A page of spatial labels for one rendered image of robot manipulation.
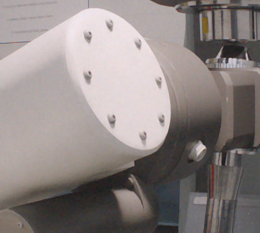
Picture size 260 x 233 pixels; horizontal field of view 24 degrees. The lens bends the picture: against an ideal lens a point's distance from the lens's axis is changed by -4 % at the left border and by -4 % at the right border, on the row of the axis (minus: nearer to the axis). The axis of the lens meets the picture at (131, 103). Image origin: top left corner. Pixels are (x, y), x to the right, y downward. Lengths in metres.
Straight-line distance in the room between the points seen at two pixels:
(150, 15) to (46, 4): 0.98
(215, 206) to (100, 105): 0.25
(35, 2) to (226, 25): 5.12
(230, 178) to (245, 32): 0.11
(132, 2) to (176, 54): 4.77
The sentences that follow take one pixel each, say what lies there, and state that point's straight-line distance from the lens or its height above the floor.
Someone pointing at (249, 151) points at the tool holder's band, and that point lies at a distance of 0.47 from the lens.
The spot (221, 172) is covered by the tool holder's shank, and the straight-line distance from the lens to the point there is 0.47.
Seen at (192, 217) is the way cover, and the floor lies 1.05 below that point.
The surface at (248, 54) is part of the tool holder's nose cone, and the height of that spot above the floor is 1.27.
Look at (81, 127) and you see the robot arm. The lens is 0.24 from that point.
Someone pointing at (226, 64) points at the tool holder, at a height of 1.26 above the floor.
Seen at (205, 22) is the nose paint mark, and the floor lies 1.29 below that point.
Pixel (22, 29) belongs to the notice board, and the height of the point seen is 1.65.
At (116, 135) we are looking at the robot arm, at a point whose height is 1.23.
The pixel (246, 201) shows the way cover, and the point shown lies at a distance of 0.88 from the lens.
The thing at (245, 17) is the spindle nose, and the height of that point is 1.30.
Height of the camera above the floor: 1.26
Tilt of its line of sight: 3 degrees down
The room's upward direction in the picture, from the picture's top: 1 degrees counter-clockwise
